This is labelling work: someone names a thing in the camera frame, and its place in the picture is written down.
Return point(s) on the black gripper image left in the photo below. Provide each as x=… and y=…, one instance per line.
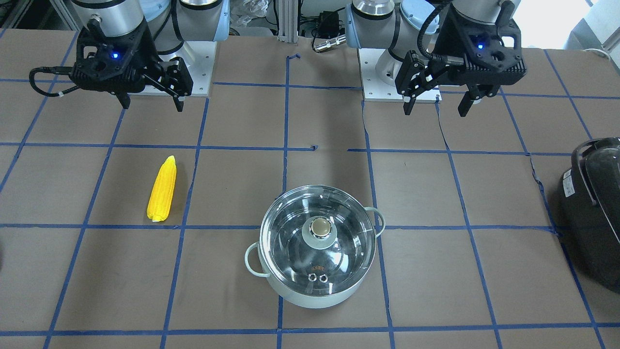
x=144, y=53

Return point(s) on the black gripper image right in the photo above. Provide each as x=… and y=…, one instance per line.
x=448, y=42

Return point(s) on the yellow corn cob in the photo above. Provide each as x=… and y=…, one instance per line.
x=160, y=200

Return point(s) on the glass pot lid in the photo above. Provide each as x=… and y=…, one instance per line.
x=317, y=240

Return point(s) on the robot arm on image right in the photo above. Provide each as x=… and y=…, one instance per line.
x=411, y=24

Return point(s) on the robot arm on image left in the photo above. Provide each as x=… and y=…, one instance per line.
x=171, y=22

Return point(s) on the pale green cooking pot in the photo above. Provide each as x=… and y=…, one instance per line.
x=310, y=295

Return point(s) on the black rice cooker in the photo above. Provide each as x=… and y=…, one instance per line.
x=590, y=197

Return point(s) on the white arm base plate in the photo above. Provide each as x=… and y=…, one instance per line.
x=378, y=74
x=199, y=57

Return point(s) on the silver cable connector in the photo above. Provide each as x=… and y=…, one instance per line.
x=329, y=44

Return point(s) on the aluminium frame post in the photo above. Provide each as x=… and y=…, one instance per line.
x=288, y=20

